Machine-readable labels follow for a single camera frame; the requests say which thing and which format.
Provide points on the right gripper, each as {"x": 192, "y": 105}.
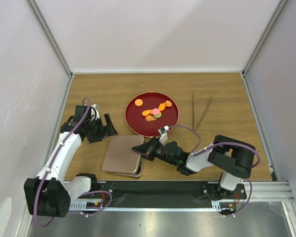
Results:
{"x": 145, "y": 147}

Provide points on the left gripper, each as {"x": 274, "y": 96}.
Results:
{"x": 106, "y": 131}

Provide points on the pink metal tin lid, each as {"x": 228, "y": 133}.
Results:
{"x": 119, "y": 157}

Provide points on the metal tongs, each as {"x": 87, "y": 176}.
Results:
{"x": 200, "y": 108}

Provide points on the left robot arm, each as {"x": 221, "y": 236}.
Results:
{"x": 47, "y": 194}

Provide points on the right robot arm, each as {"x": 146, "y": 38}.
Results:
{"x": 233, "y": 157}

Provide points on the pink green stacked cookies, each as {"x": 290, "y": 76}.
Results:
{"x": 156, "y": 113}

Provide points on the metal cookie tin box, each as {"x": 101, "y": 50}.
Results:
{"x": 138, "y": 172}

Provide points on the orange swirl cookie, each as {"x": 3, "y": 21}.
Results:
{"x": 150, "y": 118}

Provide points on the red round tray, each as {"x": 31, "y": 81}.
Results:
{"x": 151, "y": 100}

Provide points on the orange star cookie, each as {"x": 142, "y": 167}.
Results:
{"x": 146, "y": 112}

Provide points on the orange round cookie top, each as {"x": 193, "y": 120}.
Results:
{"x": 138, "y": 102}

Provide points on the orange flower cookie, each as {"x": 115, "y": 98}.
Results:
{"x": 162, "y": 107}

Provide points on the orange scalloped cookie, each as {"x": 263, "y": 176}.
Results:
{"x": 168, "y": 103}

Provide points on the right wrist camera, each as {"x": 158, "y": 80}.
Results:
{"x": 163, "y": 134}

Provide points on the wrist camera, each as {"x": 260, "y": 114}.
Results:
{"x": 94, "y": 112}
{"x": 163, "y": 134}

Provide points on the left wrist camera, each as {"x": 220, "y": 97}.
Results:
{"x": 94, "y": 112}

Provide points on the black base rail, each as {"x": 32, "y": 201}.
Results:
{"x": 168, "y": 194}

